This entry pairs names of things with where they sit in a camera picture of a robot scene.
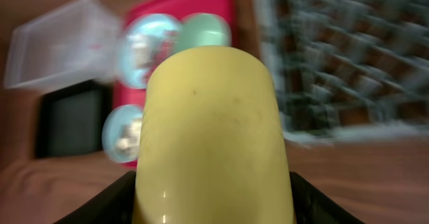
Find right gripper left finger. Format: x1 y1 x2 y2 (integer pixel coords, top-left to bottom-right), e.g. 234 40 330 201
55 171 136 224

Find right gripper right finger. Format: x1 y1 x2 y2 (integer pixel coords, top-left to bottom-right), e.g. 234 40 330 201
290 172 363 224

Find rice food leftovers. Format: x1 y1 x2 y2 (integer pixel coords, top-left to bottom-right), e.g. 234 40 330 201
115 118 142 155

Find light blue bowl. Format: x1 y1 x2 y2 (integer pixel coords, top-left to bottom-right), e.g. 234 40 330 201
102 105 143 164

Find yellow plastic cup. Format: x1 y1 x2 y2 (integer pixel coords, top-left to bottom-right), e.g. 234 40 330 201
132 46 296 224

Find grey dishwasher rack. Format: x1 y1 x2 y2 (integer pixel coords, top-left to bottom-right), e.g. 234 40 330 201
253 0 428 145

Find black tray bin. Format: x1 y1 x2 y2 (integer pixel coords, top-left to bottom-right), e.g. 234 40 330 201
34 80 113 158

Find clear plastic bin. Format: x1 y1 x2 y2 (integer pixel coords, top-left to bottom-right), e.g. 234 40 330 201
4 0 123 91

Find light blue plate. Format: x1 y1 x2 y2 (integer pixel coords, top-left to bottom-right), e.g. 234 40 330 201
117 13 182 89

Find mint green bowl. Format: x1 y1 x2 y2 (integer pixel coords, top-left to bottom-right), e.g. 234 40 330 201
174 13 231 53

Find red plastic tray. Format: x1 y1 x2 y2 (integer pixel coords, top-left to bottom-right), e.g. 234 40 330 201
102 0 235 168

